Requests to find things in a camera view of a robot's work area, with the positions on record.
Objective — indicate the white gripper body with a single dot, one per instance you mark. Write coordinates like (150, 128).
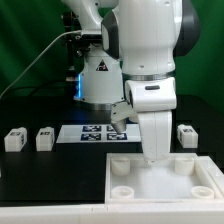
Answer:
(153, 102)

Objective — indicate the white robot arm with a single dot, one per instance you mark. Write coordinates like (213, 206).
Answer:
(146, 35)

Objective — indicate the white square table top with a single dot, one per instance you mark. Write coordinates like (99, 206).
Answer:
(181, 177)

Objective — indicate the white tag base sheet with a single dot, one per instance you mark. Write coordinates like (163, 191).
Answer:
(100, 133)

